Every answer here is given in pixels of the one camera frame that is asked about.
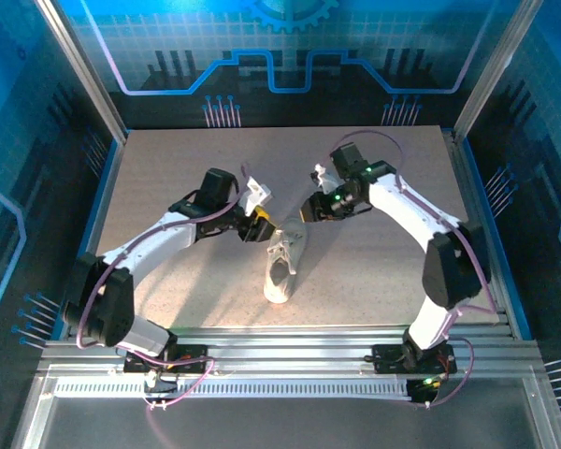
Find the white shoelace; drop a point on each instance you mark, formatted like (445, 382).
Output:
(285, 248)

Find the white canvas shoe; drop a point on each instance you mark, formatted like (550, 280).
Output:
(280, 285)

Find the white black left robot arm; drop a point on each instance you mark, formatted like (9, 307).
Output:
(159, 238)

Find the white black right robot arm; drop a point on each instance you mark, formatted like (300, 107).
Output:
(402, 210)

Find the black control board with lights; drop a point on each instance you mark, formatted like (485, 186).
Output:
(423, 388)

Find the aluminium front frame rail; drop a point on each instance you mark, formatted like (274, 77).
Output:
(285, 346)

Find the aluminium side frame rail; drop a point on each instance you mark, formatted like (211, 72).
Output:
(479, 234)

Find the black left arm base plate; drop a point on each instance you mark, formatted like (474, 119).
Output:
(191, 357)

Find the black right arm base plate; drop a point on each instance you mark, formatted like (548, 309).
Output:
(388, 359)

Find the aluminium left corner post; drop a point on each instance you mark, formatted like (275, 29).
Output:
(83, 70)

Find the aluminium corner post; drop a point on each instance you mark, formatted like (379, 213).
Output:
(494, 70)
(83, 70)

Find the aluminium right corner post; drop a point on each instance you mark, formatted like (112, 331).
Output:
(494, 70)

